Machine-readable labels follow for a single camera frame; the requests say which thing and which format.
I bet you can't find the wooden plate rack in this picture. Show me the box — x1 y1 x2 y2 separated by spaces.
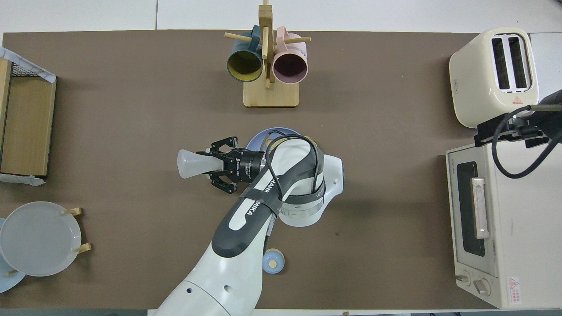
4 207 93 278

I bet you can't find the brown table mat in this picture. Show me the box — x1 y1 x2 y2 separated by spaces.
0 30 541 310

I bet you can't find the seasoning bottle with blue cap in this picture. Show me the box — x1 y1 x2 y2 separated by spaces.
177 149 225 180

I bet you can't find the white blue-grid cloth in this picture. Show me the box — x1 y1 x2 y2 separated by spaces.
0 46 57 187

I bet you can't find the black wire basket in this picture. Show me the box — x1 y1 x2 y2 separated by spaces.
9 61 45 78

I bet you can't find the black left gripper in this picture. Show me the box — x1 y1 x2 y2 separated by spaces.
196 136 267 195

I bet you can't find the pink ribbed mug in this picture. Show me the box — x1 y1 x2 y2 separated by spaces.
273 26 309 85

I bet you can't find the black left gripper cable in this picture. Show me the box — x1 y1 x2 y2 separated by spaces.
263 130 324 199

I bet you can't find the white toaster oven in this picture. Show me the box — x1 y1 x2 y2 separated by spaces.
447 139 562 309

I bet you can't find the wooden mug tree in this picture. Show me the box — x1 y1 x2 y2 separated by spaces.
224 0 311 108

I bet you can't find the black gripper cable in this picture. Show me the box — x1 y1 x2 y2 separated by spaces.
491 104 562 179
263 130 324 199

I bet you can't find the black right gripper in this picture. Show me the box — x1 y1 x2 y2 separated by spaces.
474 109 562 149

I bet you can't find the dark teal mug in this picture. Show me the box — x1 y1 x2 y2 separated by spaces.
227 25 264 83

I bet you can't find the cream two-slot toaster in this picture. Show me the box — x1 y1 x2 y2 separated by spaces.
449 27 540 129

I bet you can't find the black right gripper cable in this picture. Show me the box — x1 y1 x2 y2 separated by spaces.
491 104 562 179

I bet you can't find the grey round plate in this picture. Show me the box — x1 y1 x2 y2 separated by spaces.
0 201 82 277

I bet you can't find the light blue round plate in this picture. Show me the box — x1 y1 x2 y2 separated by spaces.
0 217 28 294

